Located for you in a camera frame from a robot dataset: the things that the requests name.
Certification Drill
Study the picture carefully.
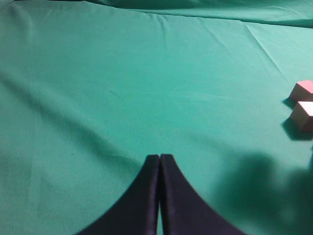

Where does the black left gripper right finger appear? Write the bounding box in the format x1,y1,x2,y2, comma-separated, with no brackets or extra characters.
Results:
159,154,242,235

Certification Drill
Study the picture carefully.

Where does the pink cube front row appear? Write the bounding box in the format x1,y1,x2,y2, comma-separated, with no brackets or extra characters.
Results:
290,101,313,132

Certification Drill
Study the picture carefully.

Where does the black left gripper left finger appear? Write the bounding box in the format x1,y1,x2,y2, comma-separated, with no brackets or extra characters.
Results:
78,155,160,235

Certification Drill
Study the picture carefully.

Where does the green cloth backdrop and cover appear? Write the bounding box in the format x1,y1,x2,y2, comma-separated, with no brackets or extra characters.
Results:
0,0,313,235

